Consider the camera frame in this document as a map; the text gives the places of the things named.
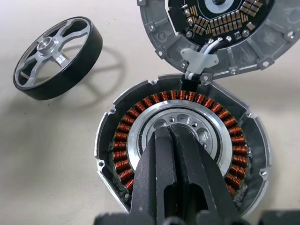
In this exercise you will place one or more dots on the silver motor housing copper coils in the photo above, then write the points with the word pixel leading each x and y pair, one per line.
pixel 239 140

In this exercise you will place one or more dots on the black spoked rotor wheel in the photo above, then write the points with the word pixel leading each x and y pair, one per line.
pixel 93 48

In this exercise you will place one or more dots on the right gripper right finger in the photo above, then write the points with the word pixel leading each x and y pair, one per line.
pixel 201 168

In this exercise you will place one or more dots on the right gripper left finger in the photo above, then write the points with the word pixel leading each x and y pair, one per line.
pixel 150 168

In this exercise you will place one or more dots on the silver motor lid circuit board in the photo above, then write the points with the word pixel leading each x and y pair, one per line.
pixel 246 54

